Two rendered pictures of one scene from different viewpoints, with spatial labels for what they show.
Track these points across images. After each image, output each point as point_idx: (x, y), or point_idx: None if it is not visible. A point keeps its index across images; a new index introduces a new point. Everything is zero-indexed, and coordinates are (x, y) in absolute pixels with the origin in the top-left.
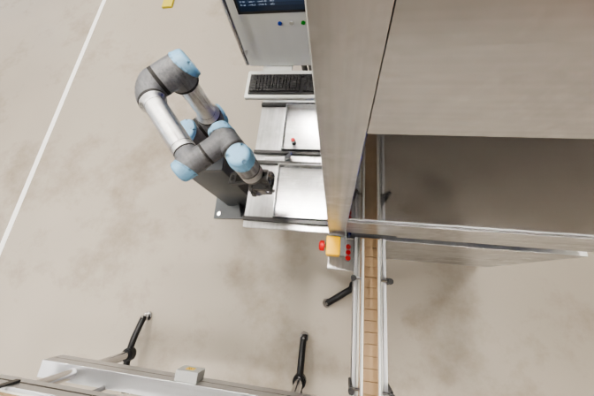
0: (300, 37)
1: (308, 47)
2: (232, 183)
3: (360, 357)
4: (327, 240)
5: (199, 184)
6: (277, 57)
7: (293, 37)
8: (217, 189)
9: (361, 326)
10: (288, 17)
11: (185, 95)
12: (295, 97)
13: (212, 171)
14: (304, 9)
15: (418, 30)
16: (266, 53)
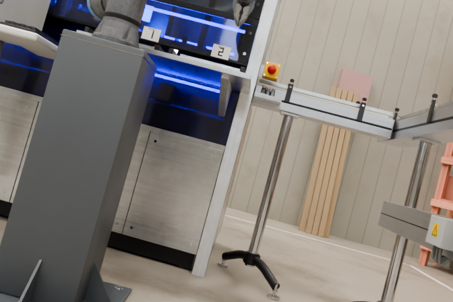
0: None
1: (35, 13)
2: None
3: (342, 100)
4: (270, 62)
5: (123, 130)
6: (9, 15)
7: None
8: (118, 165)
9: (323, 95)
10: None
11: None
12: None
13: (154, 67)
14: None
15: None
16: (4, 2)
